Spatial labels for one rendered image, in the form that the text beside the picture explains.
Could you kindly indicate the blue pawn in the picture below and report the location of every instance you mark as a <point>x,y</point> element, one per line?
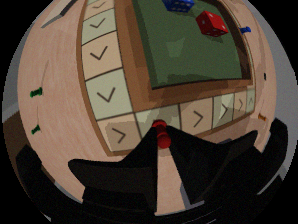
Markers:
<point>244,29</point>

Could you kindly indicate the red die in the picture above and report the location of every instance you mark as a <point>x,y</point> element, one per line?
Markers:
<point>211,24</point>

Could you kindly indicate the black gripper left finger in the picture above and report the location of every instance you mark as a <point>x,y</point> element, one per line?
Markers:
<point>137,173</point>

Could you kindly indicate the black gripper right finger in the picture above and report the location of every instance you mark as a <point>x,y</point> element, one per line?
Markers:
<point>201,162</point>

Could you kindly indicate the red pawn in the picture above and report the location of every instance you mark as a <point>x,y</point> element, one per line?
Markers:
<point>163,140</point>

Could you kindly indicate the blue die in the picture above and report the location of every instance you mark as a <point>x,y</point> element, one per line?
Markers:
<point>178,5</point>

